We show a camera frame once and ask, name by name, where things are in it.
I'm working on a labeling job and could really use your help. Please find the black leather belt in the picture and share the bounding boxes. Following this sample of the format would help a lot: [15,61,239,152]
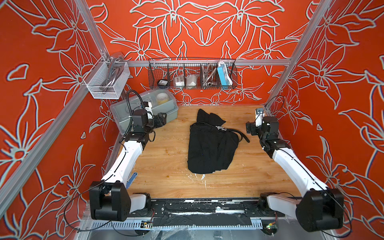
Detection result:
[190,122,251,143]

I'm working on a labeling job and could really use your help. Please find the black trousers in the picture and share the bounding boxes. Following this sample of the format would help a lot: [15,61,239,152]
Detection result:
[187,109,240,175]

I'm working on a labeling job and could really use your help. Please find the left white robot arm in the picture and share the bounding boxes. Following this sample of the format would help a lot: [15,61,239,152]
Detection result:
[89,102,155,222]

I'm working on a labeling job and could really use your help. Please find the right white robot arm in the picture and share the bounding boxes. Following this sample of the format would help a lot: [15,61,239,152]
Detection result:
[246,108,344,232]

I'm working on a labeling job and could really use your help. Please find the grey plastic storage box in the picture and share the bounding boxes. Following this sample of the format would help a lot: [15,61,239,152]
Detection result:
[109,89,180,136]

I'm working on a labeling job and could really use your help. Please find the white power adapter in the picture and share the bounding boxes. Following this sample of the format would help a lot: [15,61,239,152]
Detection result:
[173,75,185,87]

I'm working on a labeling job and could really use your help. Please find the blue white work glove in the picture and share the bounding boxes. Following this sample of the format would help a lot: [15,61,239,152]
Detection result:
[126,172,138,189]

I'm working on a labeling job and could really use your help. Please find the metal tongs in basket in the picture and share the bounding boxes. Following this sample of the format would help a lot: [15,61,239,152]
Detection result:
[201,64,217,88]

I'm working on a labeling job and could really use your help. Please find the metal utensils in white basket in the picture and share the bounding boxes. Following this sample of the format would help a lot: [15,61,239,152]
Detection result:
[101,56,123,92]

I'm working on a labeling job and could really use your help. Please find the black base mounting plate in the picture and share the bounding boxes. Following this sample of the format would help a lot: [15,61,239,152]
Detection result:
[128,198,285,226]

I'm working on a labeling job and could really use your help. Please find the black wire wall basket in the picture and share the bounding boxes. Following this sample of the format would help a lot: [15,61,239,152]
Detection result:
[148,58,238,90]

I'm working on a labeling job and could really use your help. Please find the white wire basket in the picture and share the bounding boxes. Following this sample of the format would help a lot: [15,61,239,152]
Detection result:
[83,57,130,100]

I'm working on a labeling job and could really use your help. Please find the white perforated cable duct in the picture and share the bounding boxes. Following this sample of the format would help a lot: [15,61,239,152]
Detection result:
[91,219,264,231]

